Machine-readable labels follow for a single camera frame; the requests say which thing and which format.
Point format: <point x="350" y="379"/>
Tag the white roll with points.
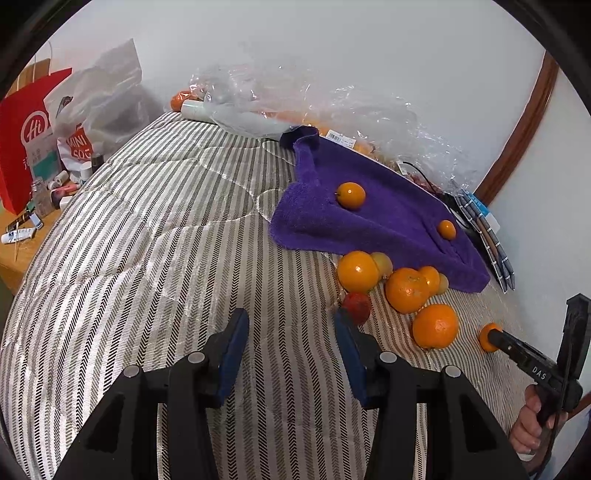
<point x="231" y="117"/>

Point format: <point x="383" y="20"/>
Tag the brown paper bag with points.
<point x="34" y="69"/>

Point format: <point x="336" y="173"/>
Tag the blue tissue box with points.
<point x="484" y="210"/>

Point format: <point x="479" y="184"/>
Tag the crumpled clear plastic wrap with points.
<point x="369" y="106"/>

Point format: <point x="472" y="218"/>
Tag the red paper bag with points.
<point x="23" y="138"/>

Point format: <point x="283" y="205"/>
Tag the small green fruit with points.
<point x="384" y="264"/>
<point x="443" y="284"/>

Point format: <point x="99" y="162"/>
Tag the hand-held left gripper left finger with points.
<point x="233" y="355"/>

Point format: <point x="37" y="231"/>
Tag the white tube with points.
<point x="16" y="236"/>

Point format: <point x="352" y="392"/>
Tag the grey checked folded cloth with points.
<point x="494" y="249"/>

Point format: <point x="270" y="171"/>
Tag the small orange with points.
<point x="433" y="278"/>
<point x="351" y="195"/>
<point x="485" y="339"/>
<point x="447" y="229"/>

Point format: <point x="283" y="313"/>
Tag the large orange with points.
<point x="435" y="326"/>
<point x="358" y="272"/>
<point x="406" y="290"/>

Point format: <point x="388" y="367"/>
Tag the translucent plastic bag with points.
<point x="101" y="87"/>

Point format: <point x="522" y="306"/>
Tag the person's right hand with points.
<point x="525" y="431"/>

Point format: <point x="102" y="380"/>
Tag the brown wooden door frame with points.
<point x="521" y="129"/>

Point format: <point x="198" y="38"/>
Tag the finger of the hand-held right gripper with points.
<point x="519" y="354"/>

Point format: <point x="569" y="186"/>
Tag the small red fruit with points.
<point x="356" y="307"/>

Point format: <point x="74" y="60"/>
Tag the purple towel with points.
<point x="383" y="217"/>

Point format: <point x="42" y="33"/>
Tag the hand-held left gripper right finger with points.
<point x="348" y="355"/>

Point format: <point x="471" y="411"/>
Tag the glass jar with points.
<point x="42" y="198"/>

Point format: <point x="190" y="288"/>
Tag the white bag with red print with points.
<point x="74" y="147"/>

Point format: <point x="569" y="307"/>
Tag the clear bag of oranges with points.
<point x="179" y="101"/>

